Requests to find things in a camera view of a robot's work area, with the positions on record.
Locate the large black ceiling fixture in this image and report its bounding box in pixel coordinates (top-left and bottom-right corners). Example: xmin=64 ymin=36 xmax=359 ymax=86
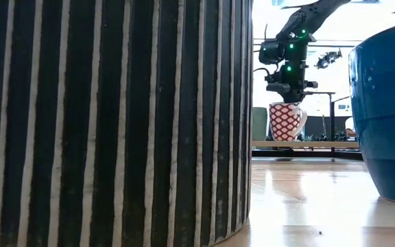
xmin=315 ymin=49 xmax=343 ymax=70

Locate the black white striped cup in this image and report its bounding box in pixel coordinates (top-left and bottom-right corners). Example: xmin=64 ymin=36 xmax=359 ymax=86
xmin=0 ymin=0 xmax=254 ymax=247

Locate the wooden shelf board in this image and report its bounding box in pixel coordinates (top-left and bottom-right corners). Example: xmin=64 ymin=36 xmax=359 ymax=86
xmin=252 ymin=140 xmax=360 ymax=150

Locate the red white patterned mug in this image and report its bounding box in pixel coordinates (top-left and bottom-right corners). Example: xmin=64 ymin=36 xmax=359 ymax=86
xmin=268 ymin=102 xmax=309 ymax=142

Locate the blue mug white handle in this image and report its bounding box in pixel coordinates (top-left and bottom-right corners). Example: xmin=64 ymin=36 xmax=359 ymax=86
xmin=348 ymin=19 xmax=395 ymax=207

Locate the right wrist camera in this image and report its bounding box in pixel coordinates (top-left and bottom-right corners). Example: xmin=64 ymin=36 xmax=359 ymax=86
xmin=258 ymin=38 xmax=287 ymax=65

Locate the grey mug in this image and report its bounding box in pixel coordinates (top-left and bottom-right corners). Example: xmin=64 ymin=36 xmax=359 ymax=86
xmin=252 ymin=106 xmax=269 ymax=141

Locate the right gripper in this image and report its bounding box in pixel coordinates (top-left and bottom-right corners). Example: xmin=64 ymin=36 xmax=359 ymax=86
xmin=265 ymin=60 xmax=319 ymax=104

